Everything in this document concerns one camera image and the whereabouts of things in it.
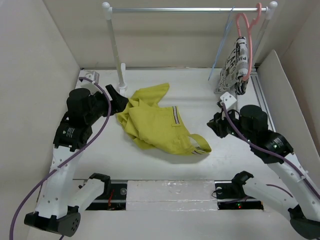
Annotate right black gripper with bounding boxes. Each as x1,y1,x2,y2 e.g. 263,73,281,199
206,106,254,143

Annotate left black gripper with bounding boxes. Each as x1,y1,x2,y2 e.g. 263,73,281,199
85,84,128,124

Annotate yellow trousers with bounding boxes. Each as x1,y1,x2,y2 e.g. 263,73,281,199
116,83,212,156

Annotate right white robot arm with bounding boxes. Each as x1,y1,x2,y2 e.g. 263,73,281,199
207,101,320,240

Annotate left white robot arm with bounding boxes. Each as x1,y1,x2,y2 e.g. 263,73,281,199
24,84,128,237

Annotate pink plastic hanger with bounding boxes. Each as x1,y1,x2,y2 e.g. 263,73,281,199
235,2,262,82

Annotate newspaper print garment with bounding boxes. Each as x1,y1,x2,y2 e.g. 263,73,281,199
214,37,249,95

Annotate white foam block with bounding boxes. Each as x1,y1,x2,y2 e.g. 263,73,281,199
126,180,218,212

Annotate white clothes rack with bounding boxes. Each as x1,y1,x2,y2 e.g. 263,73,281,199
102,1,278,96

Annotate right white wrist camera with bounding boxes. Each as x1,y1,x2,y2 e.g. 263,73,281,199
217,92,237,109

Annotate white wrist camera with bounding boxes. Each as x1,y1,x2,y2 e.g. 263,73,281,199
79,71,100,89
217,92,237,109

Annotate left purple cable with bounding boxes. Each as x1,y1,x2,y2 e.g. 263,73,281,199
9,76,112,240

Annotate purple cable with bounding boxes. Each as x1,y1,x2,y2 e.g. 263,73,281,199
9,76,112,240
221,102,320,201

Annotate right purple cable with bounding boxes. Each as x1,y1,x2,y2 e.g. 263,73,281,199
221,102,320,201

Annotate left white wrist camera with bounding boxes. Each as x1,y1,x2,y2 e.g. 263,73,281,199
79,71,100,89

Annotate aluminium side rail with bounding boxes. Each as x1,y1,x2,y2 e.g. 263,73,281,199
250,67,276,132

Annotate light blue wire hanger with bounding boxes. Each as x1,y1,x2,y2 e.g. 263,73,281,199
207,6,235,81

